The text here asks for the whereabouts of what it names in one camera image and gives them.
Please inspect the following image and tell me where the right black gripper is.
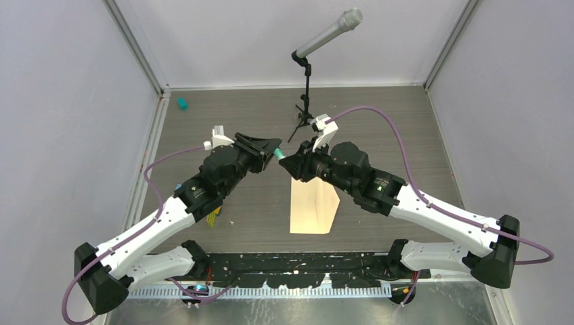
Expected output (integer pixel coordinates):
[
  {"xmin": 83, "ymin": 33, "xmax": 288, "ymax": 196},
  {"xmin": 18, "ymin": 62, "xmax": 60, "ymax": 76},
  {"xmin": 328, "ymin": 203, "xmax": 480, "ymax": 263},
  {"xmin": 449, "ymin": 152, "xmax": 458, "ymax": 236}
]
[{"xmin": 280, "ymin": 135, "xmax": 355, "ymax": 195}]

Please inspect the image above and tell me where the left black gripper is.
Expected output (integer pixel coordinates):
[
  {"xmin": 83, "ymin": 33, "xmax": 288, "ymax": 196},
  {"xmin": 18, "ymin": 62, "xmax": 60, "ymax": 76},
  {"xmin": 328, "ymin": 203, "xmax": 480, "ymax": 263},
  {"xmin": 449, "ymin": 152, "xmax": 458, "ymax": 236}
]
[{"xmin": 221, "ymin": 133, "xmax": 280, "ymax": 196}]

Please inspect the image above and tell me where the green white glue stick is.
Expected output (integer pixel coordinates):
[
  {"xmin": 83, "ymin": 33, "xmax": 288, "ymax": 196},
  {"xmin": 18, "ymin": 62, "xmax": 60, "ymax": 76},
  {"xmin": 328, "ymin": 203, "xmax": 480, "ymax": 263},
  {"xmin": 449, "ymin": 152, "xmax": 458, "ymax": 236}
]
[{"xmin": 273, "ymin": 148, "xmax": 285, "ymax": 161}]

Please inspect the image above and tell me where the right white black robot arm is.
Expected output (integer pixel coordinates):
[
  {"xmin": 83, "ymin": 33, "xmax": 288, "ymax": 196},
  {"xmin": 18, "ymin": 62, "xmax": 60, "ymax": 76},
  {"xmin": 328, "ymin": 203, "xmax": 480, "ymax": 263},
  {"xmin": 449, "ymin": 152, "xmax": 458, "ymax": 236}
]
[{"xmin": 276, "ymin": 141, "xmax": 520, "ymax": 289}]

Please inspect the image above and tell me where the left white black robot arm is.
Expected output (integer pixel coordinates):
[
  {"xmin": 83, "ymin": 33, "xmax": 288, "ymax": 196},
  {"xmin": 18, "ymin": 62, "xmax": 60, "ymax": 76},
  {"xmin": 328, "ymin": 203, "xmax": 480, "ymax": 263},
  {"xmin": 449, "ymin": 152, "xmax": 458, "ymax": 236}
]
[{"xmin": 73, "ymin": 133, "xmax": 282, "ymax": 316}]

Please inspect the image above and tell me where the black tripod microphone stand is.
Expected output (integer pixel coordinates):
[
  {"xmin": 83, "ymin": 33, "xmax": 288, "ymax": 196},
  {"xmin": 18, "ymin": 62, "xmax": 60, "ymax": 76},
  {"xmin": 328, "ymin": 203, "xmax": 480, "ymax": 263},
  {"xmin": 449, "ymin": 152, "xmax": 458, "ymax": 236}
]
[{"xmin": 288, "ymin": 51, "xmax": 314, "ymax": 142}]

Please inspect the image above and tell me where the yellow-green lattice piece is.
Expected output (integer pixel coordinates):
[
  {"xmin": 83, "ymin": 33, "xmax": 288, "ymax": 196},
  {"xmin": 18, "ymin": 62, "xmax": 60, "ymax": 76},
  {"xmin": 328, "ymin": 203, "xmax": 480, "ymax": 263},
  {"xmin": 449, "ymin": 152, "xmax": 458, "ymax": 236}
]
[{"xmin": 206, "ymin": 212, "xmax": 217, "ymax": 228}]

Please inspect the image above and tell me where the teal small block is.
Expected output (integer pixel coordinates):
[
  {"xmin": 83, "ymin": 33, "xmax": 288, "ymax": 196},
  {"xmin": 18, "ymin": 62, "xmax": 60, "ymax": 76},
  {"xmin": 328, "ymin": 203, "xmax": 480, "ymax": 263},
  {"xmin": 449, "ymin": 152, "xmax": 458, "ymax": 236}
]
[{"xmin": 177, "ymin": 97, "xmax": 188, "ymax": 110}]

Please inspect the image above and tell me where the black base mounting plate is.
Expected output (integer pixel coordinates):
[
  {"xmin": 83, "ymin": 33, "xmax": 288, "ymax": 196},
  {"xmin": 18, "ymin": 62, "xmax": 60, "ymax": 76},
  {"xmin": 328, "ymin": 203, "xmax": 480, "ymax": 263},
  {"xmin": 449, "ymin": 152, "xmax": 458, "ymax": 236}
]
[{"xmin": 175, "ymin": 252, "xmax": 415, "ymax": 288}]

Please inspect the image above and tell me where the silver microphone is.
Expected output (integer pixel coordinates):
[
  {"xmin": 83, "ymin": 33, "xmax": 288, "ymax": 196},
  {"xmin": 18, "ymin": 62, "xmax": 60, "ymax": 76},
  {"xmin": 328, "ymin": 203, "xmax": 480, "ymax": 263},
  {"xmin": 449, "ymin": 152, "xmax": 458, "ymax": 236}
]
[{"xmin": 292, "ymin": 7, "xmax": 363, "ymax": 60}]

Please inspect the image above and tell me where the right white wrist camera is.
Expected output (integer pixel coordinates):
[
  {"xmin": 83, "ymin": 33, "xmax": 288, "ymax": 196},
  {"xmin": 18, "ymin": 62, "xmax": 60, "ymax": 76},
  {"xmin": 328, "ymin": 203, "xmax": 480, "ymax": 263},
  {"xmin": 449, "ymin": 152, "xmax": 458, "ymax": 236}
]
[{"xmin": 310, "ymin": 114, "xmax": 338, "ymax": 152}]

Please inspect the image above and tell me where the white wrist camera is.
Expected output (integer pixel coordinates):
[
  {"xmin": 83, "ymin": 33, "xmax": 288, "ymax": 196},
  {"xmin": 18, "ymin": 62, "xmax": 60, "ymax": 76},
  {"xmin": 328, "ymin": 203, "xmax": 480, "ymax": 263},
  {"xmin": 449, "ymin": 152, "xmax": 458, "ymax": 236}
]
[
  {"xmin": 203, "ymin": 125, "xmax": 235, "ymax": 151},
  {"xmin": 310, "ymin": 114, "xmax": 338, "ymax": 152}
]

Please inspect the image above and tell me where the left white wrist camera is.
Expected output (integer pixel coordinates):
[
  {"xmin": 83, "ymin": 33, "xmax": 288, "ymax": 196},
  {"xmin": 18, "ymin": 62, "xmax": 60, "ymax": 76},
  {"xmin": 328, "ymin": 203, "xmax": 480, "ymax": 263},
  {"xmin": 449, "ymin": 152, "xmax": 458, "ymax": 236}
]
[{"xmin": 203, "ymin": 125, "xmax": 235, "ymax": 151}]

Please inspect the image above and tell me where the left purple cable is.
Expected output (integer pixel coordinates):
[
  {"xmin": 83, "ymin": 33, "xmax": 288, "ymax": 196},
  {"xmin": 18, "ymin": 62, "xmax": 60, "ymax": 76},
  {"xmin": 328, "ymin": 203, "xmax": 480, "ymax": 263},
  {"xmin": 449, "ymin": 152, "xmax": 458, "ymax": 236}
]
[{"xmin": 60, "ymin": 144, "xmax": 234, "ymax": 325}]

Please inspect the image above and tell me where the white slotted cable duct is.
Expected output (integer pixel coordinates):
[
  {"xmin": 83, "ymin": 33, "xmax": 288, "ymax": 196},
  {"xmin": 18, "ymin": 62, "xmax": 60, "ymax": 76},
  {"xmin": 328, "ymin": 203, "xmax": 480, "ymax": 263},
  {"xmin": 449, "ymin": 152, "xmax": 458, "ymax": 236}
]
[{"xmin": 127, "ymin": 283, "xmax": 392, "ymax": 299}]

